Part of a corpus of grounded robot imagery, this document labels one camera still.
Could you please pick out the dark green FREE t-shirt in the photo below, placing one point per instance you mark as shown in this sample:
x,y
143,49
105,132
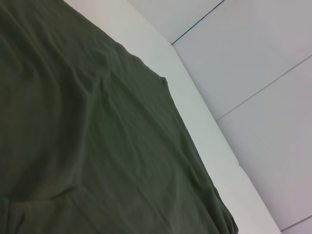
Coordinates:
x,y
85,134

